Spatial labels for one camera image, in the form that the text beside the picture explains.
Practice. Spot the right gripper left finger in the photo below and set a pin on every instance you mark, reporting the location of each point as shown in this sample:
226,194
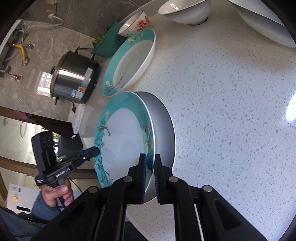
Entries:
136,187

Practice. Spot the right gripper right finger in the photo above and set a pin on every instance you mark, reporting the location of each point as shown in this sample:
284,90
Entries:
166,190

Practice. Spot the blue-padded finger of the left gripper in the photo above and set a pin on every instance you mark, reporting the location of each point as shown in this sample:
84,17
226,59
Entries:
84,154

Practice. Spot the grey-white gradient plate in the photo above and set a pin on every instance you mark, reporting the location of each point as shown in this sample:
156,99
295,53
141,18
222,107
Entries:
164,131

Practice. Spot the teal floral deep plate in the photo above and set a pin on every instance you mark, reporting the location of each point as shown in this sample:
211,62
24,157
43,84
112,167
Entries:
129,62

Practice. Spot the red floral small bowl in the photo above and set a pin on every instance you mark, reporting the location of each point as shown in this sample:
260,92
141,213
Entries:
135,23

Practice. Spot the white medium bowl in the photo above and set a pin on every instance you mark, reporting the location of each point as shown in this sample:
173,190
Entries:
190,12

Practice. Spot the left forearm grey sleeve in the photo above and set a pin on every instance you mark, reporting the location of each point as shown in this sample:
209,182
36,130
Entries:
23,226

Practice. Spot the person's left hand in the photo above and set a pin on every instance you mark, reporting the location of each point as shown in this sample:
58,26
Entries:
57,192

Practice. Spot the stainless steel rice cooker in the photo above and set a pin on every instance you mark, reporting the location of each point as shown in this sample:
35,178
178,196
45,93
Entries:
74,77

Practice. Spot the teal basin with greens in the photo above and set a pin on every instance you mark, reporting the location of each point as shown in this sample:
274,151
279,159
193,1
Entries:
106,44

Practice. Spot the yellow gas pipe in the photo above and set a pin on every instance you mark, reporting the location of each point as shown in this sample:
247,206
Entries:
25,59

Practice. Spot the large white bowl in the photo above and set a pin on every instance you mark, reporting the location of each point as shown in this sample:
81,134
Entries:
258,16

